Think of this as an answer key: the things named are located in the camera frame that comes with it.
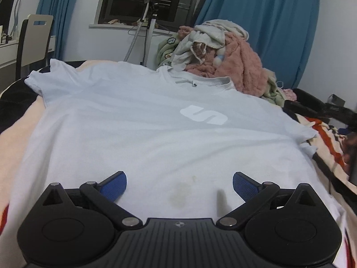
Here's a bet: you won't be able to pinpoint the white t-shirt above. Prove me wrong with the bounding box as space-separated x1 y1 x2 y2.
0 58 349 268

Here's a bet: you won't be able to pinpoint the striped fleece blanket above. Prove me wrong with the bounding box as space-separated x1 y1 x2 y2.
0 59 357 268

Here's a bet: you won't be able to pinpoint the black armchair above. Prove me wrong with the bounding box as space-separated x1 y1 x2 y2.
283 88 356 132

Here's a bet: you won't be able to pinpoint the small pink cloth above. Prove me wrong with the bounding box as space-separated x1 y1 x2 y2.
282 89 297 101

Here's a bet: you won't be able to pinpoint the pink fluffy blanket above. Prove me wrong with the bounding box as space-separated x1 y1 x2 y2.
184 33 268 97

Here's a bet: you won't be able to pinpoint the right blue curtain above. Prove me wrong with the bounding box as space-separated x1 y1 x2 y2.
196 0 320 88

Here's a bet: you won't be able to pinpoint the blue curtain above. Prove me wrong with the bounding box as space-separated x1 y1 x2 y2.
196 0 320 88
36 0 76 60

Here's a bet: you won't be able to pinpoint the green printed blanket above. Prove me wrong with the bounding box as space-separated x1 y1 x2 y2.
155 33 181 67

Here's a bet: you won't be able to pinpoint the white grey garment pile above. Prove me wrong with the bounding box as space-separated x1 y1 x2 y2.
169 19 249 71

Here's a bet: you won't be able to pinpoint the white dressing table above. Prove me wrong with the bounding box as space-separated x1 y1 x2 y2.
1 36 56 91

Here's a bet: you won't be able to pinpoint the white black chair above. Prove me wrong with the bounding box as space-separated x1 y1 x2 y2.
15 14 53 80

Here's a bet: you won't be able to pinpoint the garment steamer stand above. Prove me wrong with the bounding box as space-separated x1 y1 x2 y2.
122 0 160 69

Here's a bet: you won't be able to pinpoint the left blue curtain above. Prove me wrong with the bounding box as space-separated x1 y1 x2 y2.
36 0 76 60

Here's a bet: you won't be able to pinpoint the wavy vanity mirror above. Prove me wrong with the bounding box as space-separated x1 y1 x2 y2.
1 0 21 45

